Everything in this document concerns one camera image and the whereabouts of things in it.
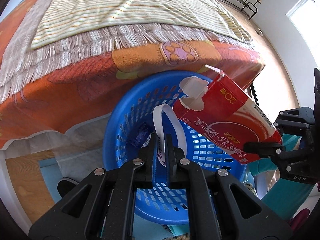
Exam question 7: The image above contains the orange floral bedspread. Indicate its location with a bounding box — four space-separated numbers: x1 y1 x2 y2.
0 0 266 151

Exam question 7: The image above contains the pink plaid fringed blanket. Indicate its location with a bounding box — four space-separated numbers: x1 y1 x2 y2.
1 0 254 102

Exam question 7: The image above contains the blue plastic mesh basket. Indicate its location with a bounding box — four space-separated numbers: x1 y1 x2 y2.
103 71 246 225

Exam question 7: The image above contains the blue snack wrapper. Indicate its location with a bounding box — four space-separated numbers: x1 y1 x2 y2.
129 122 152 149

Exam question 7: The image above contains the window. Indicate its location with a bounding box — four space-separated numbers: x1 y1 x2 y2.
286 0 320 67

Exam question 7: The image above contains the yellow striped towel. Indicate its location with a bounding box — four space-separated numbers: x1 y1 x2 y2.
31 0 252 49

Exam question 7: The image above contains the white ring band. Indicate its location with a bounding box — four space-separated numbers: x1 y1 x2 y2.
152 103 187 167

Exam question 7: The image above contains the red cardboard box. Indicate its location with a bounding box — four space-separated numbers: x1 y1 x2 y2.
173 66 281 164

